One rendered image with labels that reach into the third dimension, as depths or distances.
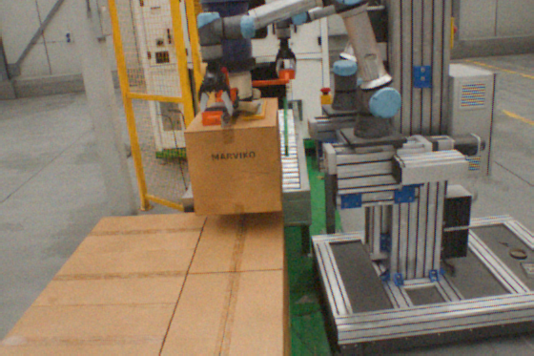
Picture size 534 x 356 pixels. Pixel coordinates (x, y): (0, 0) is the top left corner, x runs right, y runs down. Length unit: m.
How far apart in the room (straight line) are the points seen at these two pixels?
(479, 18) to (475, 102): 10.39
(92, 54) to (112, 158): 0.73
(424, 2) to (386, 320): 1.36
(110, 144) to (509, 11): 11.00
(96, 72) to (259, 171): 1.60
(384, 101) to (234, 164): 0.73
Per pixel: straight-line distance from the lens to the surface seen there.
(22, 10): 12.24
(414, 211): 2.22
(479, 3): 12.45
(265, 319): 1.65
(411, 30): 2.02
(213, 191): 2.06
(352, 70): 2.28
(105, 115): 3.27
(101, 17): 3.16
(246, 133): 1.95
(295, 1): 1.72
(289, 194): 2.45
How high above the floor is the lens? 1.57
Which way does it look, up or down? 19 degrees down
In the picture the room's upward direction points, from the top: 5 degrees counter-clockwise
